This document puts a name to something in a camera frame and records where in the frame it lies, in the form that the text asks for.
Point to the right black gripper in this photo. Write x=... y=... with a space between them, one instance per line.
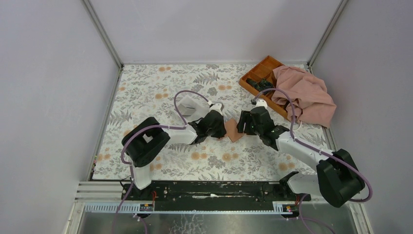
x=245 y=117

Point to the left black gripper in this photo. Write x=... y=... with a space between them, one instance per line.
x=221 y=132

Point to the tan leather card holder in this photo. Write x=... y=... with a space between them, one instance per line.
x=232 y=131

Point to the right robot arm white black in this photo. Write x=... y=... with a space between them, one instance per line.
x=336 y=176

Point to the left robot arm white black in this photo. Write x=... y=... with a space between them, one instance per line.
x=143 y=144

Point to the white plastic card box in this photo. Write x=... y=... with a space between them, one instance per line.
x=192 y=109

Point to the dark green items in tray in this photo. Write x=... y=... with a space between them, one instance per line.
x=261 y=85

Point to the orange wooden tray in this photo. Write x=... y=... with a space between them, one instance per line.
x=260 y=72

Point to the pink cloth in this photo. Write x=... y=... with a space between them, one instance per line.
x=312 y=103

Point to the floral table mat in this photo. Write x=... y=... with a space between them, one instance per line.
x=149 y=91

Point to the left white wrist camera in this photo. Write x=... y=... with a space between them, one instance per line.
x=218 y=107

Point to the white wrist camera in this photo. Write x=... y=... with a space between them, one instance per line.
x=259 y=103
x=218 y=107

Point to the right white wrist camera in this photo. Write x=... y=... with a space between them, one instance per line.
x=259 y=103

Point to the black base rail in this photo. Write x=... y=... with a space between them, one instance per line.
x=212 y=196

